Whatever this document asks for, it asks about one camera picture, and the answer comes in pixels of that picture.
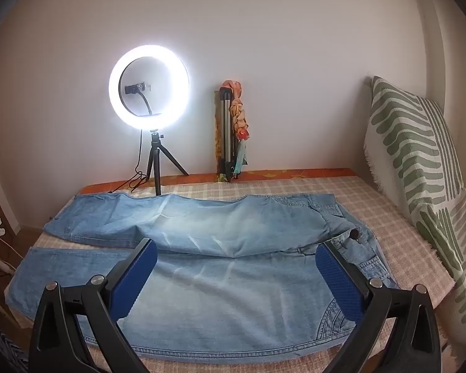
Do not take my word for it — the dark zigzag patterned cloth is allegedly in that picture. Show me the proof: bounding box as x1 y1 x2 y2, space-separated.
0 320 30 373

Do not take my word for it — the light blue denim shirt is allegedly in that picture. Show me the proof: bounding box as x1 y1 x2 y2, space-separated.
8 192 400 360

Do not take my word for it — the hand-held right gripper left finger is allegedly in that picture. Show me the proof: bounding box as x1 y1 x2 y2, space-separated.
29 238 158 373

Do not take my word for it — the black cable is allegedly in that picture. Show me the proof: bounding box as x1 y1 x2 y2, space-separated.
109 131 149 194

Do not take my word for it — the colourful patterned scarf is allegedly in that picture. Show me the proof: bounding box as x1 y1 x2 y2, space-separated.
222 80 253 181

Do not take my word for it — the white ring light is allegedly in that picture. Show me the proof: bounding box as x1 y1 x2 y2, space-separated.
109 44 191 131

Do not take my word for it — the folded silver tripod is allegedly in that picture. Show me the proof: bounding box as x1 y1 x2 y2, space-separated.
217 87 235 183

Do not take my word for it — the pink checked blanket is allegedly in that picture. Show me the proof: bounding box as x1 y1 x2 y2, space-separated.
4 177 457 373

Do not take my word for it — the green patterned white pillow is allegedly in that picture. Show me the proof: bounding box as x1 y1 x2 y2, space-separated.
412 188 466 344
363 76 465 228

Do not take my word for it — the black mini tripod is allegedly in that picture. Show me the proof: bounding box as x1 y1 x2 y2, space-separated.
144 129 190 197

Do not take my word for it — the orange patterned cloth strip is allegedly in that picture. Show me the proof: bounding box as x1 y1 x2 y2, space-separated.
214 89 224 182

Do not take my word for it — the black phone clamp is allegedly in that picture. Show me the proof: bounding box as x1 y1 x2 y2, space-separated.
121 81 158 117

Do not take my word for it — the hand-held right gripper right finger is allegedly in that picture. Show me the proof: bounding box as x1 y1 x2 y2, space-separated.
315 241 443 373

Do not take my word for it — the orange patterned bedsheet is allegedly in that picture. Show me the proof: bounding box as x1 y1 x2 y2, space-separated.
78 168 363 196

